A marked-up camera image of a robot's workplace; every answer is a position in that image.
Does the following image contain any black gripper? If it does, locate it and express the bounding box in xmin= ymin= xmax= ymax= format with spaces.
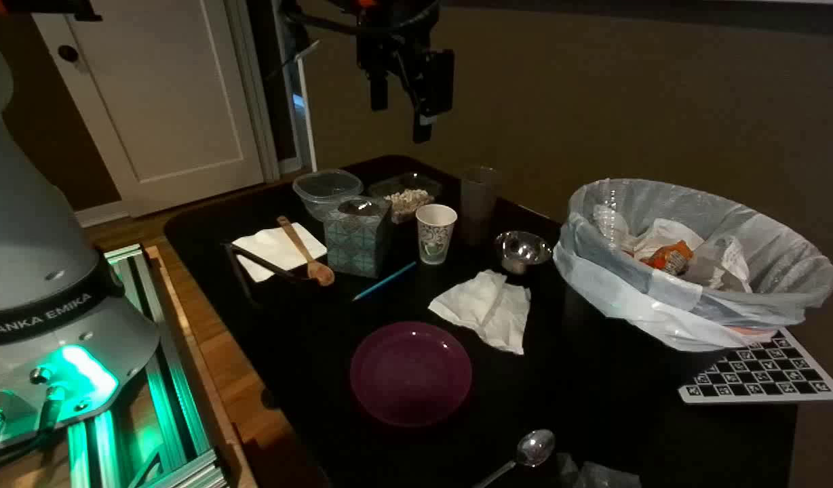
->
xmin=351 ymin=0 xmax=441 ymax=146

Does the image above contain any white patterned paper cup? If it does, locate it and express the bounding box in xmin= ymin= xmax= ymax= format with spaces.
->
xmin=413 ymin=201 xmax=460 ymax=268

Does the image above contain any clear food container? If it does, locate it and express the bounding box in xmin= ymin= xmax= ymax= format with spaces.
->
xmin=364 ymin=172 xmax=444 ymax=229

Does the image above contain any clear plastic bowl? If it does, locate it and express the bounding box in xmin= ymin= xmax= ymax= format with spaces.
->
xmin=290 ymin=165 xmax=369 ymax=226

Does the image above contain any dark translucent tumbler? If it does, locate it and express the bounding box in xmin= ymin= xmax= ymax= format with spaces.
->
xmin=456 ymin=164 xmax=503 ymax=249

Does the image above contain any teal patterned tissue box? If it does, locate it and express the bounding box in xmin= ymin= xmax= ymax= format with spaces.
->
xmin=320 ymin=195 xmax=392 ymax=282

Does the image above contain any wooden spoon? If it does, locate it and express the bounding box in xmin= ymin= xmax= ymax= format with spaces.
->
xmin=274 ymin=211 xmax=339 ymax=290

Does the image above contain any small metal bowl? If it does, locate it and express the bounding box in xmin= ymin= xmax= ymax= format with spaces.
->
xmin=490 ymin=229 xmax=555 ymax=281

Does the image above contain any flat white paper napkin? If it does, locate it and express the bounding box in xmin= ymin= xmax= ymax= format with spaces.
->
xmin=228 ymin=220 xmax=331 ymax=287

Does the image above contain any black utensil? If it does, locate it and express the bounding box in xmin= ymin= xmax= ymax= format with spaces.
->
xmin=233 ymin=248 xmax=292 ymax=278

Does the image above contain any crumpled white napkin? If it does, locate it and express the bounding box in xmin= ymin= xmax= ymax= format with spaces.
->
xmin=426 ymin=267 xmax=533 ymax=358

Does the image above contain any white door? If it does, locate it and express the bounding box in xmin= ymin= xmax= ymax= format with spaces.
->
xmin=30 ymin=0 xmax=284 ymax=217

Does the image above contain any purple plate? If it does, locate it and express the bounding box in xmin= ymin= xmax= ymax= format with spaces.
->
xmin=345 ymin=317 xmax=476 ymax=432

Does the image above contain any orange white wrapper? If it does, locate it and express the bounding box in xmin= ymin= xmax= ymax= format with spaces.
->
xmin=623 ymin=217 xmax=707 ymax=278

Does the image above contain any wooden platform board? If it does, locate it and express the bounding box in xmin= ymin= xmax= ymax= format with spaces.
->
xmin=140 ymin=240 xmax=261 ymax=488

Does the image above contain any crumpled white paper trash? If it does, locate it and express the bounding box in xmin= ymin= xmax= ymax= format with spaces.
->
xmin=687 ymin=230 xmax=753 ymax=293

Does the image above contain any metal spoon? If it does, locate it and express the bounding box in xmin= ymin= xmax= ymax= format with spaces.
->
xmin=472 ymin=427 xmax=558 ymax=488

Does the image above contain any lined trash bin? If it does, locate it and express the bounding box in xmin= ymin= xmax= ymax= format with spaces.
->
xmin=550 ymin=178 xmax=833 ymax=356

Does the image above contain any clear plastic wrapper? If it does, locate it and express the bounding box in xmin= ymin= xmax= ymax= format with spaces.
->
xmin=552 ymin=454 xmax=646 ymax=488

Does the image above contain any black white checkerboard card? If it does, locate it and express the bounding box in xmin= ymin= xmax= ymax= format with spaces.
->
xmin=676 ymin=325 xmax=833 ymax=408

